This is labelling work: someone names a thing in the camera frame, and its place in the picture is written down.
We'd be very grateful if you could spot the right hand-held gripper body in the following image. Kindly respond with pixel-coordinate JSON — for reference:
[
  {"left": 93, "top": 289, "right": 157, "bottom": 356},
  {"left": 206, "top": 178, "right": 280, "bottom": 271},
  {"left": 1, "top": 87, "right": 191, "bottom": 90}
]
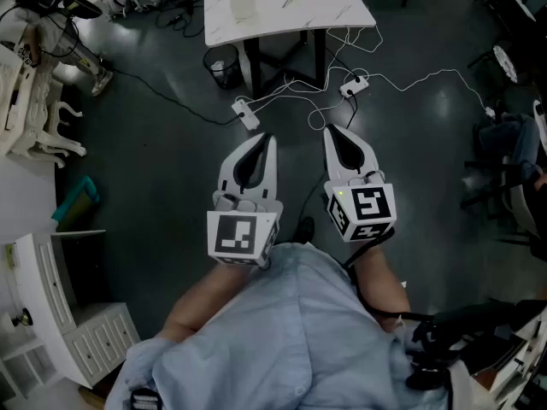
[{"left": 324, "top": 170, "right": 397, "bottom": 243}]

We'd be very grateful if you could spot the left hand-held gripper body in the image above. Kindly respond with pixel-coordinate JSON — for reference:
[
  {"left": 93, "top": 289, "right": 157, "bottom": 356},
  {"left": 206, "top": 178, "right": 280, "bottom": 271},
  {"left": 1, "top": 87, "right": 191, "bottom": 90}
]
[{"left": 206, "top": 190, "right": 284, "bottom": 268}]

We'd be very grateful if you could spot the person's right forearm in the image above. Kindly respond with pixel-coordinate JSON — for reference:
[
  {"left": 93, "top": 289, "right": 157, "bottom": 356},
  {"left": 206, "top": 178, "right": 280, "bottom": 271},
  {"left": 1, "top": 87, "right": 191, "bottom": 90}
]
[{"left": 352, "top": 239, "right": 411, "bottom": 332}]

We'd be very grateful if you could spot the person's left forearm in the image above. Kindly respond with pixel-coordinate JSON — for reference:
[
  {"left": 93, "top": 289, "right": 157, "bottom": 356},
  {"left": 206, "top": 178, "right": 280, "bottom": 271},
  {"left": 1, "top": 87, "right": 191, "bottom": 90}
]
[{"left": 157, "top": 262, "right": 253, "bottom": 341}]

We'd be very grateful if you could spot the person's black shoe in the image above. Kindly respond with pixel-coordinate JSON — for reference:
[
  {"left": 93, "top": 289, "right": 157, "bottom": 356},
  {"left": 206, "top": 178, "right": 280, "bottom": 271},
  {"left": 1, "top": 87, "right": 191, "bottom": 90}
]
[{"left": 294, "top": 216, "right": 316, "bottom": 245}]

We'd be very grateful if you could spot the white power strip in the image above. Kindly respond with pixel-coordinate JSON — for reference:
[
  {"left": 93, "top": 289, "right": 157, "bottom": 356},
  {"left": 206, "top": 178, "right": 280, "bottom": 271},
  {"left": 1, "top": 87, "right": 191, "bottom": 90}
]
[
  {"left": 339, "top": 75, "right": 369, "bottom": 99},
  {"left": 231, "top": 99, "right": 261, "bottom": 130}
]

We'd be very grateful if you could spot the light blue shirt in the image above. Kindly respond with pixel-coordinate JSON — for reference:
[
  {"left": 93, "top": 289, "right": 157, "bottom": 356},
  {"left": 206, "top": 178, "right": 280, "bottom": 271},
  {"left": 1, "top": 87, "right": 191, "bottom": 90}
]
[{"left": 104, "top": 241, "right": 454, "bottom": 410}]

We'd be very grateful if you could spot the black mesh wastebasket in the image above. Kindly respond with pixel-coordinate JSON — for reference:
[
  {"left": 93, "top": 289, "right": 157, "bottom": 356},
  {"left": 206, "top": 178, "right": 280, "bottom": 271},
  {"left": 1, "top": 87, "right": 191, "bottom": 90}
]
[{"left": 203, "top": 44, "right": 243, "bottom": 90}]

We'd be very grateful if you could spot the black metal chair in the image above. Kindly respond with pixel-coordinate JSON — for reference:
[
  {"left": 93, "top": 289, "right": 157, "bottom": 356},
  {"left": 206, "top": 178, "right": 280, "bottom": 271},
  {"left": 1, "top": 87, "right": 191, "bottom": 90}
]
[{"left": 460, "top": 155, "right": 547, "bottom": 247}]

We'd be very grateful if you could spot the teal and green roll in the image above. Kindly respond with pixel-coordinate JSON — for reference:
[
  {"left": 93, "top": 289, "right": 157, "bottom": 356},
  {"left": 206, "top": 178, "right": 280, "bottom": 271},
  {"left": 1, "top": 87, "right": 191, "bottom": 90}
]
[{"left": 50, "top": 175, "right": 101, "bottom": 232}]

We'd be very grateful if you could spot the white marble table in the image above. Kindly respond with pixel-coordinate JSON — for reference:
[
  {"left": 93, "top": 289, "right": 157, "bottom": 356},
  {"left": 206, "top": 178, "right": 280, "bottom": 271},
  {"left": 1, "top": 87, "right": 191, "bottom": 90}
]
[{"left": 203, "top": 0, "right": 377, "bottom": 100}]

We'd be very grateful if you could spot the round white disc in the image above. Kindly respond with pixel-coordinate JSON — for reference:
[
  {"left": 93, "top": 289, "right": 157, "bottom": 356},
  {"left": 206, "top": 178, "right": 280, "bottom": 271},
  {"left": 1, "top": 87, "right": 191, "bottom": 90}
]
[{"left": 492, "top": 44, "right": 519, "bottom": 84}]

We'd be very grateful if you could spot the white drawer cabinet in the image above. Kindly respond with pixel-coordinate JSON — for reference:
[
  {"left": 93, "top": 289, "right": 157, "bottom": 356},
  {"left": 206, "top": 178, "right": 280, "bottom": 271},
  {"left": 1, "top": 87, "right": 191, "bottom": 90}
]
[{"left": 0, "top": 230, "right": 142, "bottom": 401}]

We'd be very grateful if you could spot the white ornate carved furniture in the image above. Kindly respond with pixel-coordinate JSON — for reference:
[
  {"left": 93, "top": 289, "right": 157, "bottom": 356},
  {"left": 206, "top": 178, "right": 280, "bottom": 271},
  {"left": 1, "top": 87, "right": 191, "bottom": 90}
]
[{"left": 0, "top": 43, "right": 86, "bottom": 170}]

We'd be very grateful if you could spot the small dark figurine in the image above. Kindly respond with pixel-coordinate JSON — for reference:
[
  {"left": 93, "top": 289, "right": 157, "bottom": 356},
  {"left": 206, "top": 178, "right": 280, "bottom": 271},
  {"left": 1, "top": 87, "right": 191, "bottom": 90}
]
[{"left": 11, "top": 308, "right": 34, "bottom": 328}]

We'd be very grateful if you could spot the white cable tangle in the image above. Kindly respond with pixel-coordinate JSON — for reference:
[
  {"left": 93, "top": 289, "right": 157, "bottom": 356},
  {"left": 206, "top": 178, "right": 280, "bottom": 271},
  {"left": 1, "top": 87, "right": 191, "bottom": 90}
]
[{"left": 251, "top": 26, "right": 384, "bottom": 132}]

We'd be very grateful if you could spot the long black floor cable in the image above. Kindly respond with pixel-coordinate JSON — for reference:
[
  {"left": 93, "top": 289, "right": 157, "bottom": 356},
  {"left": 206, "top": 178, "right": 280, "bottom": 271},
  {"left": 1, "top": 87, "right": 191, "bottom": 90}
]
[{"left": 100, "top": 60, "right": 243, "bottom": 126}]

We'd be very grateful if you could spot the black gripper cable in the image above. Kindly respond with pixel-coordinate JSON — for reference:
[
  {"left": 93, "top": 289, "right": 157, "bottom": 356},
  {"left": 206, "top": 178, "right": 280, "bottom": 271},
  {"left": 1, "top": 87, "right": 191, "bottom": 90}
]
[{"left": 341, "top": 232, "right": 432, "bottom": 324}]

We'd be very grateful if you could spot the long white cable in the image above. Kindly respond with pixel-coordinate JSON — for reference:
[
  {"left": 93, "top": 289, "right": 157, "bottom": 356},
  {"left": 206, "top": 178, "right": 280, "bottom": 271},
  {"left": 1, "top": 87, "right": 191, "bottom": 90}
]
[{"left": 367, "top": 68, "right": 497, "bottom": 119}]

